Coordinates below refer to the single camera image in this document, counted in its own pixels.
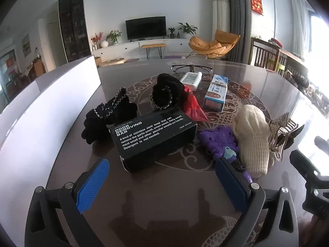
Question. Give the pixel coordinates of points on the framed wall picture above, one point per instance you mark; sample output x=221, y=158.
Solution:
x=26, y=45

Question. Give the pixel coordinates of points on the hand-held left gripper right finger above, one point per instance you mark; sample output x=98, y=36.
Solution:
x=231, y=187

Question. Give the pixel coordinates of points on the white television cabinet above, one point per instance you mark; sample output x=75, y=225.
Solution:
x=123, y=47

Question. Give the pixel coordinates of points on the dark patterned wooden desktop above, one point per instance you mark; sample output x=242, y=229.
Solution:
x=154, y=198

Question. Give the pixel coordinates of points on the blue white toothpaste box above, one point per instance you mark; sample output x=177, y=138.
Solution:
x=216, y=94

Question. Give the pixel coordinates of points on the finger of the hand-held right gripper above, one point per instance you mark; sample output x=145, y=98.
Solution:
x=304, y=166
x=322, y=142

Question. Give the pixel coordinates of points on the purple floor mat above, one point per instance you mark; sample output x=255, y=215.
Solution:
x=171, y=56

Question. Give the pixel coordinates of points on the red wall hanging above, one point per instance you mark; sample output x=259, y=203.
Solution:
x=256, y=4

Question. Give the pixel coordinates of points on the white tower air conditioner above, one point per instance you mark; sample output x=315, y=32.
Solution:
x=220, y=10

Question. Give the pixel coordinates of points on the round beige floor cushion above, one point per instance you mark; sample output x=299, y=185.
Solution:
x=113, y=61

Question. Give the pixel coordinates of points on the wooden bench black legs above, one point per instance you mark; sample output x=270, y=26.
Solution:
x=153, y=45

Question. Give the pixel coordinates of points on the cream knit glove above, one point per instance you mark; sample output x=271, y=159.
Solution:
x=253, y=136

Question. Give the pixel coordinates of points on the white board panel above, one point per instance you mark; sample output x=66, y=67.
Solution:
x=38, y=121

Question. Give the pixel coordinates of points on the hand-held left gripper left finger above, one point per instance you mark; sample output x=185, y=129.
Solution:
x=92, y=185

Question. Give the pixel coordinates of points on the black frame eyeglasses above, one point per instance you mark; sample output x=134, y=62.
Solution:
x=191, y=67

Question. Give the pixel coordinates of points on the rhinestone bow hair clip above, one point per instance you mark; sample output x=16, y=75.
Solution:
x=280, y=124

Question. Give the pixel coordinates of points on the small potted plant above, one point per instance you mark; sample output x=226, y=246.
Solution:
x=171, y=32

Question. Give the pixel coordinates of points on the dark glass display cabinet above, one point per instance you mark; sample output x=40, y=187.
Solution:
x=74, y=25

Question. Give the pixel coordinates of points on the round white vase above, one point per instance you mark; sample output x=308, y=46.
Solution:
x=104, y=44

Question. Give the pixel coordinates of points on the bushy green potted plant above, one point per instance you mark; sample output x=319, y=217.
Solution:
x=113, y=36

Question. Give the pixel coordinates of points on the large leafy potted plant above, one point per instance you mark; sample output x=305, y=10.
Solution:
x=187, y=29

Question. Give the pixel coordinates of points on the grey curtain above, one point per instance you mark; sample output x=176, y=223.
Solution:
x=240, y=18

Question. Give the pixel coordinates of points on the black television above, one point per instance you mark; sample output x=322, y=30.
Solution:
x=145, y=28

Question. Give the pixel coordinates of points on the black printed cardboard box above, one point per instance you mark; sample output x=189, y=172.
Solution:
x=154, y=139

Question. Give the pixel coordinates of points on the dark wooden slatted chair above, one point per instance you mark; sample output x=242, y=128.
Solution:
x=264, y=54

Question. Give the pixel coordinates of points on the orange lounge chair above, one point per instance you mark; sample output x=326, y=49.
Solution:
x=216, y=45

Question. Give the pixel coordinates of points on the black glove with white trim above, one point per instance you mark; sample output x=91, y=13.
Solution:
x=108, y=115

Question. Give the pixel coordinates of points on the purple plastic toy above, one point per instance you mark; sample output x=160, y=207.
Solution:
x=218, y=139

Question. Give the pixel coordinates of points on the white plastic bottle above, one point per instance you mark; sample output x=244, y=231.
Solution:
x=191, y=80

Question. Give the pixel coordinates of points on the red flower bouquet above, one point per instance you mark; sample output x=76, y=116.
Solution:
x=96, y=39

